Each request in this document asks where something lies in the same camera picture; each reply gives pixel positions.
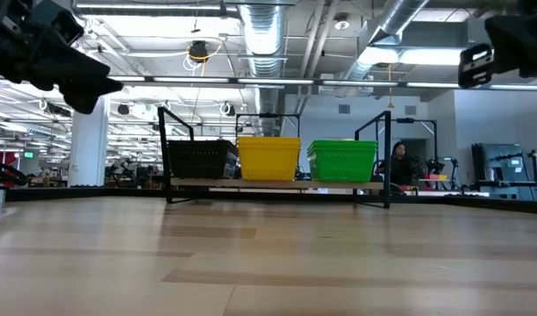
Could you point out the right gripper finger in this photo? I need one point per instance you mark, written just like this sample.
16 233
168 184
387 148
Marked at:
466 76

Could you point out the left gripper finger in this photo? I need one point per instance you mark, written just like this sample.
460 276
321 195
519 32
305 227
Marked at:
93 81
82 101

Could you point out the black plastic basket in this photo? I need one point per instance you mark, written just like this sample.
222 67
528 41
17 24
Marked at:
198 141
198 144
198 164

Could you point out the black background robot arm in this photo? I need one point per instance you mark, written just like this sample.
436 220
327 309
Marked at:
439 166

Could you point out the white building column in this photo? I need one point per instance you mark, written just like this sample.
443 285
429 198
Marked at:
89 145

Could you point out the grey background workstation panel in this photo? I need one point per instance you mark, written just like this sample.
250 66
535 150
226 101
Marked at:
505 162

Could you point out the red and black background machine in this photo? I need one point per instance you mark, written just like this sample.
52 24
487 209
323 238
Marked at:
1 169

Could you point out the person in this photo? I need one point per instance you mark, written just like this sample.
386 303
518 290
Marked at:
400 169

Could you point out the white ceiling detector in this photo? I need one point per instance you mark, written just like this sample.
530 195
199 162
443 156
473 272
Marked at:
341 24

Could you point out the long ceiling light strip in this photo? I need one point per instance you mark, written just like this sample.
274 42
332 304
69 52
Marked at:
273 81

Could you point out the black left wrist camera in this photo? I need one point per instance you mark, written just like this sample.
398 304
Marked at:
53 22

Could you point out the grey rectangular air duct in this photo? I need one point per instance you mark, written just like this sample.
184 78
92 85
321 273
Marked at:
439 33

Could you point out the grey wall vent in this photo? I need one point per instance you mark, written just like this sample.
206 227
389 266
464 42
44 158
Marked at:
344 109
410 109

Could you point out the black background rig frame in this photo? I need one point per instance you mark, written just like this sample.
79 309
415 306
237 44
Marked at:
415 119

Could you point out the smooth silver air duct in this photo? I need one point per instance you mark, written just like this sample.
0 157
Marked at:
395 17

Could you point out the black aluminium table frame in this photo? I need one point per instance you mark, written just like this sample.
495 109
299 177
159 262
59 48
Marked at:
75 193

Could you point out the ribbed silver air duct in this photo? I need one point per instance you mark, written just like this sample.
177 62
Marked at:
264 44

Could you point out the wooden shelf with black frame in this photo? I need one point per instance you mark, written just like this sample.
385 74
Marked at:
273 184

